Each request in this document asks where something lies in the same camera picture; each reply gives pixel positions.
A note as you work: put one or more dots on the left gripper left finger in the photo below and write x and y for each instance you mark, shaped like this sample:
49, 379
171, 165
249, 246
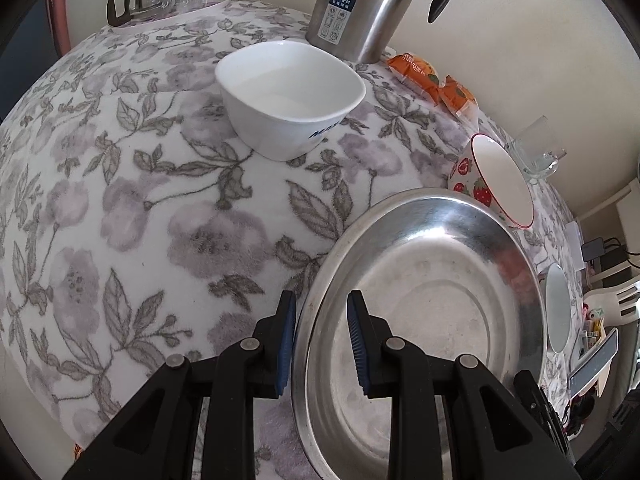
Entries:
197, 411

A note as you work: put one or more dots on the large stainless steel basin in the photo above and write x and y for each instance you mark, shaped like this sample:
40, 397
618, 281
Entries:
447, 275

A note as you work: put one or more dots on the orange snack packet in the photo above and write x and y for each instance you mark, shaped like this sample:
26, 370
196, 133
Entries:
416, 74
459, 101

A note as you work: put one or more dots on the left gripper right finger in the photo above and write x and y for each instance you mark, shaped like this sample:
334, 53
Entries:
455, 408

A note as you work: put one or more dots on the strawberry pattern bowl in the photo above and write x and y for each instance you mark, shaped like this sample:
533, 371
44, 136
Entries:
486, 173

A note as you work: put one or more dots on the white square bowl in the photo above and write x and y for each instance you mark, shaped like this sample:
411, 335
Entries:
283, 97

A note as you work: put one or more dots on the smartphone on stand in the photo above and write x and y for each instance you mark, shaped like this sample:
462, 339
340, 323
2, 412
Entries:
596, 360

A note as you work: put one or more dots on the pale blue round bowl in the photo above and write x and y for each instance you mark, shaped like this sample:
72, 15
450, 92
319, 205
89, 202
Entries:
556, 295

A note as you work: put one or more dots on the stainless steel thermos jug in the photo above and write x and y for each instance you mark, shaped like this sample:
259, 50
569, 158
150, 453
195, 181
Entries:
356, 31

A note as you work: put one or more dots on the white shelf unit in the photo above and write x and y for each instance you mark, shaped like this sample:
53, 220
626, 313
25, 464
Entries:
612, 281

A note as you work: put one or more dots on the black power adapter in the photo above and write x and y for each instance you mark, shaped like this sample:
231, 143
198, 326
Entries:
592, 250

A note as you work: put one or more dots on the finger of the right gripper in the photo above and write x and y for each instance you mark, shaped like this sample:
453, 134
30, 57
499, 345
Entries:
542, 414

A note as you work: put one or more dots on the clear glass mug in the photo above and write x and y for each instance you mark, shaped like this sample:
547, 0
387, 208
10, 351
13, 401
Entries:
537, 150

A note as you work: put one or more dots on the floral fleece tablecloth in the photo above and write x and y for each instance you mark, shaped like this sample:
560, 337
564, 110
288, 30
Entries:
136, 224

